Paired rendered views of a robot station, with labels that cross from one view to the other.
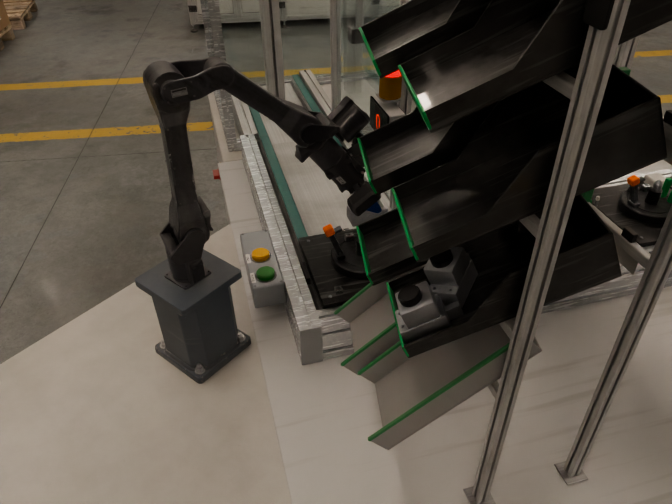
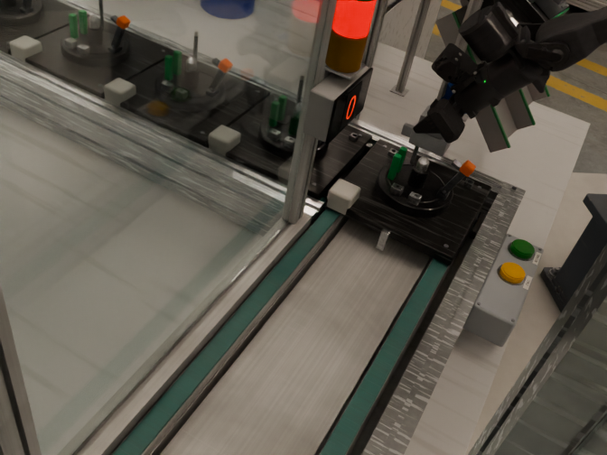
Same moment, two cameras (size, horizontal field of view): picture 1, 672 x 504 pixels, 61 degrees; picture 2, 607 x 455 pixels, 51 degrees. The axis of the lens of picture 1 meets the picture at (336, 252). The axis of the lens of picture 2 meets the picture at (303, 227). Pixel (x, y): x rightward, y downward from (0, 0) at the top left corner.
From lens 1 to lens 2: 1.90 m
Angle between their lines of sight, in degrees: 95
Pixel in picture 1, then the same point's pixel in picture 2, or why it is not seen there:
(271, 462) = (571, 199)
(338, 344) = not seen: hidden behind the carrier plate
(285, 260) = (487, 251)
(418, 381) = not seen: hidden behind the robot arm
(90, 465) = not seen: outside the picture
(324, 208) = (340, 319)
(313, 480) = (549, 175)
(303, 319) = (515, 195)
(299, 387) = (521, 218)
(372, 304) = (481, 123)
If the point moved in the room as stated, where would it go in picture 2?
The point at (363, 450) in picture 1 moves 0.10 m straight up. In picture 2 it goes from (505, 165) to (522, 129)
